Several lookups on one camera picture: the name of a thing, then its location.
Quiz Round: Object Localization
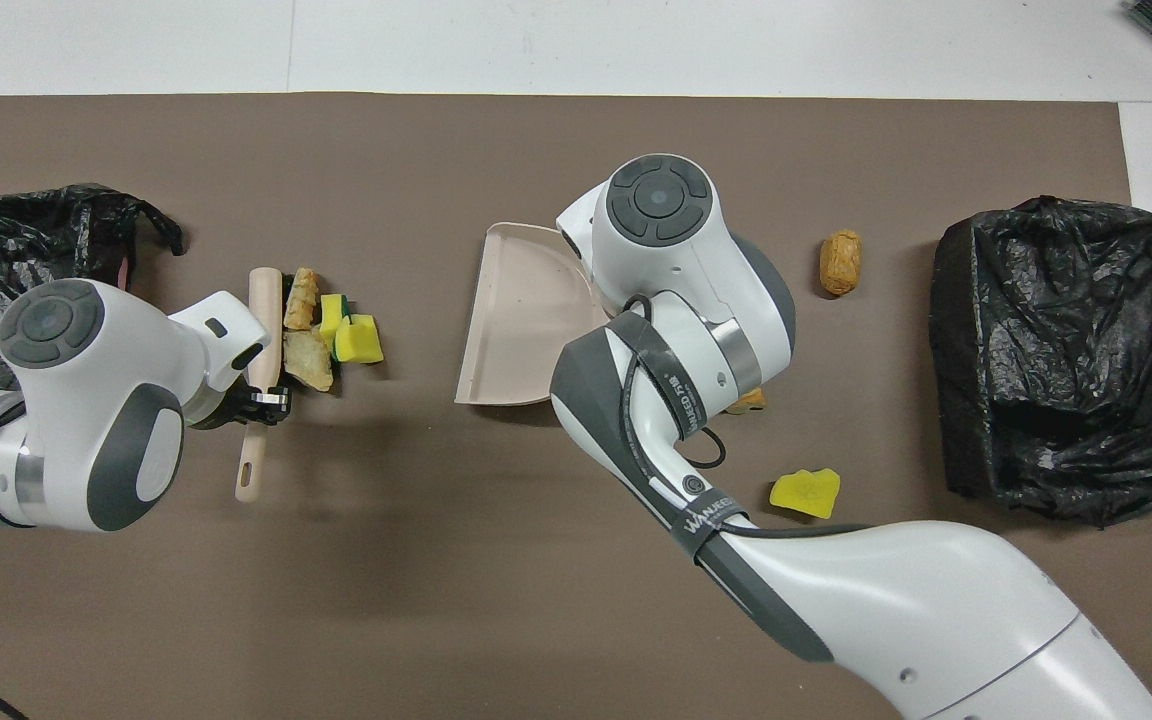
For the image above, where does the brown paper table mat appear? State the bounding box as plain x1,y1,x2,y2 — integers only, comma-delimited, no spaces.
0,93,1152,720

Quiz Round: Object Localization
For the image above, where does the yellow jagged sponge chunk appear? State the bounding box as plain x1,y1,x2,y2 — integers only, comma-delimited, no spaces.
769,467,842,521

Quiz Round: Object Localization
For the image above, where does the beige plastic dustpan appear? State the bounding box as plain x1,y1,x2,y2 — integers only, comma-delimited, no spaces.
453,222,609,407

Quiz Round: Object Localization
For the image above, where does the pale bread chunk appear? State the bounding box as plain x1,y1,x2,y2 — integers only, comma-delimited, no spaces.
282,330,335,392

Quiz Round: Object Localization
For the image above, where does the brown bread roll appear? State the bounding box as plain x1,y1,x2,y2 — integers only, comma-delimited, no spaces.
818,228,863,298

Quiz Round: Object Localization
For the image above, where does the yellow sponge block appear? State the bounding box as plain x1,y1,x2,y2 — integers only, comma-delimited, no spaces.
333,314,385,365

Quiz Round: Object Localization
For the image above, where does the beige hand brush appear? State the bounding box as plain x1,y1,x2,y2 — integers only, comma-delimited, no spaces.
234,266,284,504

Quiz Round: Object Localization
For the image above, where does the braided pastry piece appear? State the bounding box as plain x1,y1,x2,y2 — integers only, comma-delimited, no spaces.
282,267,321,332

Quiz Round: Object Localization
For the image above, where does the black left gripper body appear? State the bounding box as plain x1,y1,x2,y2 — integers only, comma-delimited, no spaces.
194,384,293,431

